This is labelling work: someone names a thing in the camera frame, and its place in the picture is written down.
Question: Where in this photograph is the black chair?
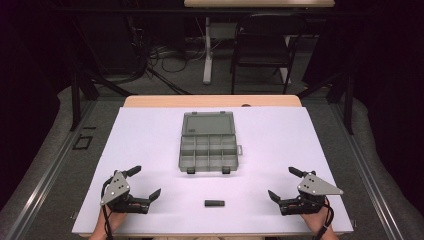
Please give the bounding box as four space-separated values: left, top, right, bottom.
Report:
229 13 308 96

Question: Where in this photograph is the white box under desk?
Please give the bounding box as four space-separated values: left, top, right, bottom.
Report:
209 22 238 40

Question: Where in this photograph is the black metal stand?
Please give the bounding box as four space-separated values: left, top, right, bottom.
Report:
68 71 135 132
297 71 355 136

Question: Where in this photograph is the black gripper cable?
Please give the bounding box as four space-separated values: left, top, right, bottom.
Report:
100 176 115 240
312 196 336 240

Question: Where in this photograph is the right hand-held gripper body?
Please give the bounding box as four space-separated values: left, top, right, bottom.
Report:
279 170 345 217

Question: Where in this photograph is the person's right hand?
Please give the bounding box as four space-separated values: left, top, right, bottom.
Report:
299 198 334 235

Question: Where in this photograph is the white table cover sheet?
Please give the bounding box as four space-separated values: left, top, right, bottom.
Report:
71 106 354 236

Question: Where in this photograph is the bundle of black floor cables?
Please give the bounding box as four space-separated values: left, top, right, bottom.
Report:
128 16 208 96

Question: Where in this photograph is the white-legged background desk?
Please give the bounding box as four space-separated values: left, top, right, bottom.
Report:
183 0 336 85

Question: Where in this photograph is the grey metal floor rail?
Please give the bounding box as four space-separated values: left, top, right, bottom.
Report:
2 99 98 240
328 101 406 240

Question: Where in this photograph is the light wooden table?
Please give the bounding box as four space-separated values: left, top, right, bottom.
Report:
123 94 303 108

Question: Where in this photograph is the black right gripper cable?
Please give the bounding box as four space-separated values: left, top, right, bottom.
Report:
312 196 336 240

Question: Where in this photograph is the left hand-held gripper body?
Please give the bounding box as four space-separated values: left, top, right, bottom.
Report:
99 169 151 215

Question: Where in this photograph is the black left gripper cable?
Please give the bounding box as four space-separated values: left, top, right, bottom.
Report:
100 176 115 240

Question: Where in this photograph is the grey clear compartment box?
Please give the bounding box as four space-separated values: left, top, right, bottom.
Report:
178 110 244 175

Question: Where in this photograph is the person's left hand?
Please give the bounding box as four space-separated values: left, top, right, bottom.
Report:
96 205 129 234

